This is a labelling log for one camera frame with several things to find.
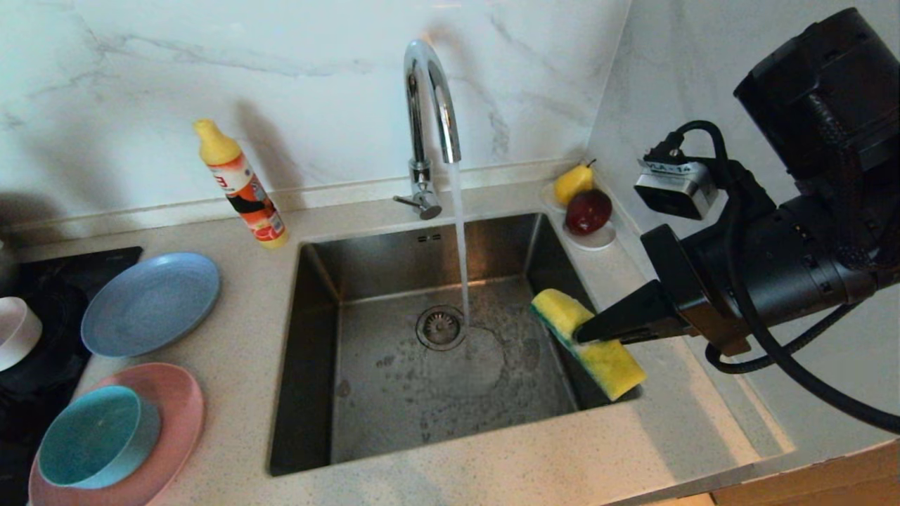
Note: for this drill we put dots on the round metal drain strainer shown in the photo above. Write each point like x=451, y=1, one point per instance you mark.
x=439, y=328

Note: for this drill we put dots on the pink plate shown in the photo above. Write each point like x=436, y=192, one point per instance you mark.
x=179, y=414

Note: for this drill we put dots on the black induction cooktop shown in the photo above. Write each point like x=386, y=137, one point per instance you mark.
x=105, y=260

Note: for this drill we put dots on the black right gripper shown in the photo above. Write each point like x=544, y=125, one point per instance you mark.
x=759, y=274

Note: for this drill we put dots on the teal bowl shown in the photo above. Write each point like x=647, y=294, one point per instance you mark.
x=91, y=439

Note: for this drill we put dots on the blue grey plate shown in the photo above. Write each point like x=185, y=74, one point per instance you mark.
x=151, y=302

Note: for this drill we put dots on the yellow green sponge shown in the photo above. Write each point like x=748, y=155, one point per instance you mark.
x=612, y=362

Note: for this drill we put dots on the yellow pear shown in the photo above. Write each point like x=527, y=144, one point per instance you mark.
x=571, y=183

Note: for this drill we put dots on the pale pink bowl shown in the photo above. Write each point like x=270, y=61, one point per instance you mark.
x=17, y=334

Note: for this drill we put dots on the dark red apple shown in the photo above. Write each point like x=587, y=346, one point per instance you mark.
x=588, y=211

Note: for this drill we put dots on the small white dish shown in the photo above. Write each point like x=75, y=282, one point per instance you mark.
x=596, y=242

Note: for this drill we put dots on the orange dish soap bottle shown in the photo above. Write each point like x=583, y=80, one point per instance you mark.
x=246, y=190

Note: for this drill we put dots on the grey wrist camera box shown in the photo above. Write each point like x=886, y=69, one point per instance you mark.
x=675, y=190

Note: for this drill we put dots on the chrome gooseneck faucet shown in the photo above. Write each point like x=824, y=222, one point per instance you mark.
x=420, y=105

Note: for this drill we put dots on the stainless steel sink basin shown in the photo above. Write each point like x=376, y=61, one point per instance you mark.
x=394, y=407

